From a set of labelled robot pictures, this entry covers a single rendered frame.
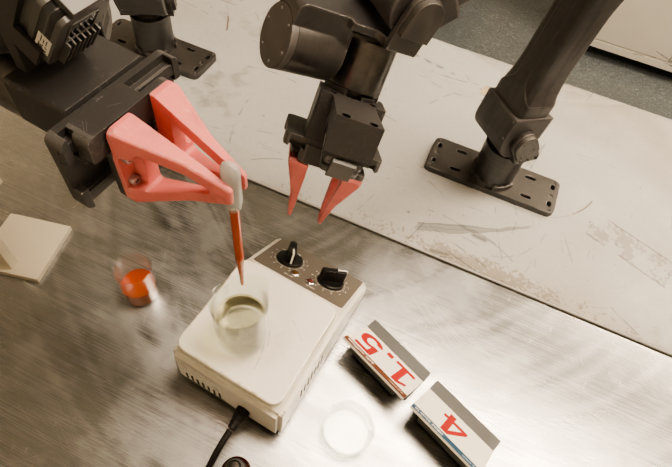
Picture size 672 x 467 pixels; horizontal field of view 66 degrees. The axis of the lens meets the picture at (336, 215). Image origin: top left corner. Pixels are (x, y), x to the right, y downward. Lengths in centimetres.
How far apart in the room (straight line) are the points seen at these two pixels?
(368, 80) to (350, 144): 9
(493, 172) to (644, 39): 221
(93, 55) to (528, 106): 49
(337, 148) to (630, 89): 253
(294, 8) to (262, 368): 33
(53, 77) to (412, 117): 62
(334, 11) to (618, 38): 253
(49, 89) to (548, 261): 63
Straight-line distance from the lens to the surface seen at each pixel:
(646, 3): 286
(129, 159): 34
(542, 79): 67
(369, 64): 50
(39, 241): 74
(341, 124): 43
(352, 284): 62
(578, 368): 71
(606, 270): 81
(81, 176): 37
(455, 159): 82
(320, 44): 47
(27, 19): 35
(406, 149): 83
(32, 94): 37
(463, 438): 60
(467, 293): 70
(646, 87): 297
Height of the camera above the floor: 148
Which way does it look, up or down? 53 degrees down
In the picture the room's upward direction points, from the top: 10 degrees clockwise
